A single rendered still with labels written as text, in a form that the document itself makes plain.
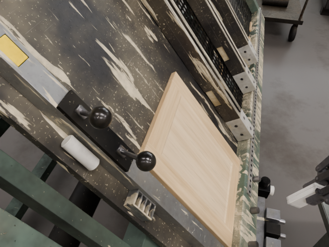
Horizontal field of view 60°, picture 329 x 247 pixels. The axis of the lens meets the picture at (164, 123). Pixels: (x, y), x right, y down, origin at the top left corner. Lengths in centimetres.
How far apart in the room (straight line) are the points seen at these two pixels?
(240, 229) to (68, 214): 62
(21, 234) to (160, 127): 46
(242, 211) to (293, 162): 146
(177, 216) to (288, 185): 167
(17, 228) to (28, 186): 14
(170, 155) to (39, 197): 37
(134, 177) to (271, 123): 220
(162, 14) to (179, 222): 65
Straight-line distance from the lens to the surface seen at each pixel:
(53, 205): 62
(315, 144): 272
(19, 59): 56
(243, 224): 107
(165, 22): 101
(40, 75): 56
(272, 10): 394
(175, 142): 84
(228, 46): 140
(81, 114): 56
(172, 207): 74
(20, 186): 60
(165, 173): 77
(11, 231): 48
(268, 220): 129
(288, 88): 319
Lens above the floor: 185
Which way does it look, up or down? 46 degrees down
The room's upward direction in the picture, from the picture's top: straight up
